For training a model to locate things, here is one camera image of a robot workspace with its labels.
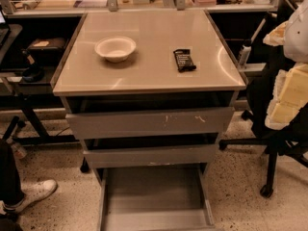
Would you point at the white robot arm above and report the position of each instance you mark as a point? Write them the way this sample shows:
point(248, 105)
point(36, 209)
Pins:
point(292, 35)

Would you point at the black box with label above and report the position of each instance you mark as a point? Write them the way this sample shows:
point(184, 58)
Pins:
point(47, 46)

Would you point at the white sneaker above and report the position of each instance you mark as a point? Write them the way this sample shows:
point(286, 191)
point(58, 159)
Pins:
point(33, 193)

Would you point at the grey bottom drawer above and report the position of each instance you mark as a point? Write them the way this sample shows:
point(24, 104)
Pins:
point(169, 198)

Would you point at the black office chair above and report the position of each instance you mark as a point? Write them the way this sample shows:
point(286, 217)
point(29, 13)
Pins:
point(292, 139)

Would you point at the grey middle drawer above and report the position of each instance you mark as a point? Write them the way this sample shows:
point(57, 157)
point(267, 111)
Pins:
point(150, 156)

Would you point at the grey drawer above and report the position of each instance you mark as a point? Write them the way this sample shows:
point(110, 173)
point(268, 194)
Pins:
point(149, 123)
point(150, 156)
point(169, 198)

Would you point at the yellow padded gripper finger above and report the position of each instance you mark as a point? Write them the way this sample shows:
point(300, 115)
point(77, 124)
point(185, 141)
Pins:
point(290, 94)

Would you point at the grey drawer cabinet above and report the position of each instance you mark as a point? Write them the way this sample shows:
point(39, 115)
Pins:
point(149, 79)

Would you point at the black trouser leg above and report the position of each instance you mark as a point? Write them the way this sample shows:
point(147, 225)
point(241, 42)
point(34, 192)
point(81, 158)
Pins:
point(10, 186)

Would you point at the grey top drawer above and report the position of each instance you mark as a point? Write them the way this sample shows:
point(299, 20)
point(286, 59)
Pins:
point(149, 123)

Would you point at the white glue bottle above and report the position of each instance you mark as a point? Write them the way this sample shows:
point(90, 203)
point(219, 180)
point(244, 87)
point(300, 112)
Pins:
point(244, 53)

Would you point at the black rxbar chocolate bar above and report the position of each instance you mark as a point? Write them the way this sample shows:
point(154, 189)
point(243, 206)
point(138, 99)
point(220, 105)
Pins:
point(183, 60)

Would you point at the black round device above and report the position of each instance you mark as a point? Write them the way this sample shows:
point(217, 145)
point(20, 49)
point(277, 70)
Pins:
point(34, 72)

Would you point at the white paper bowl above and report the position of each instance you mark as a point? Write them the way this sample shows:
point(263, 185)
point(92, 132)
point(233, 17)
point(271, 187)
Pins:
point(115, 49)

